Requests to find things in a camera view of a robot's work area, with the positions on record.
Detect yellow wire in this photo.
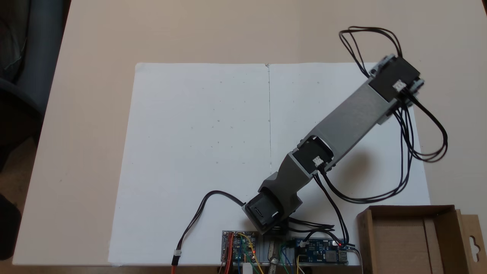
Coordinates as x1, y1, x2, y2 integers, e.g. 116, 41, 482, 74
238, 233, 264, 274

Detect blue circuit board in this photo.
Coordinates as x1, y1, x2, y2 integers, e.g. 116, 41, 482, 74
295, 237, 349, 265

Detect white paper sheet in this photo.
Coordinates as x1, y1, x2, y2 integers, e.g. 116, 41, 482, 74
108, 62, 431, 266

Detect black gripper servo cable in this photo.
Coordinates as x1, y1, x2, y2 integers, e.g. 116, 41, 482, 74
338, 26, 404, 76

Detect metal clamp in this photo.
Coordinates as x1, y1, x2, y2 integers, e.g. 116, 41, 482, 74
268, 244, 283, 274

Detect red wires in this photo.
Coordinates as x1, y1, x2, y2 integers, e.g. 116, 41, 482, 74
219, 233, 234, 274

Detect brown cardboard box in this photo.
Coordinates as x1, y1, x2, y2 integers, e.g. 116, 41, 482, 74
356, 205, 487, 274

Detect black cable with white connector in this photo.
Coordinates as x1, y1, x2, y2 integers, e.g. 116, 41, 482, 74
171, 190, 247, 274

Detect blue-grey chair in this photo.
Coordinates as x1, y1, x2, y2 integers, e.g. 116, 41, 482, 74
0, 0, 71, 160

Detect black elbow servo cable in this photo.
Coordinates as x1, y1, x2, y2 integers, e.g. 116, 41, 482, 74
285, 173, 351, 248

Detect black wrist servo cable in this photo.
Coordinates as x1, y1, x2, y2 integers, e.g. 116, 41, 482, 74
318, 95, 449, 204

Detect grey circuit board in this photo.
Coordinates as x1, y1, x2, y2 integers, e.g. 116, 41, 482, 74
221, 230, 258, 264

